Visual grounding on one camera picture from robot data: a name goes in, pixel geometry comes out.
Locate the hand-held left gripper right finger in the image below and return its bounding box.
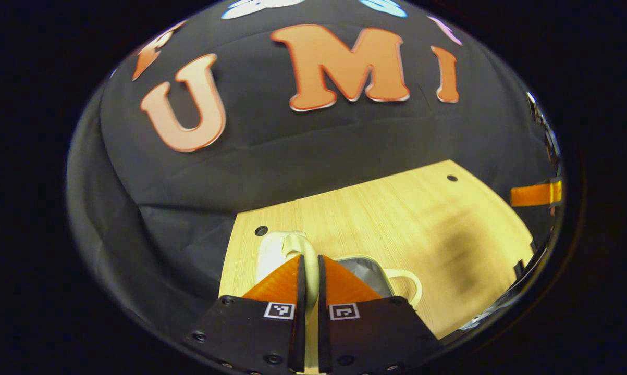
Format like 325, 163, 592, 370
317, 255, 444, 375

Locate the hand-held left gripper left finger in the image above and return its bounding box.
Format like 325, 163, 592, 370
183, 254, 307, 375

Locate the black backdrop cloth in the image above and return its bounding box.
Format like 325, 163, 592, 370
66, 0, 559, 339

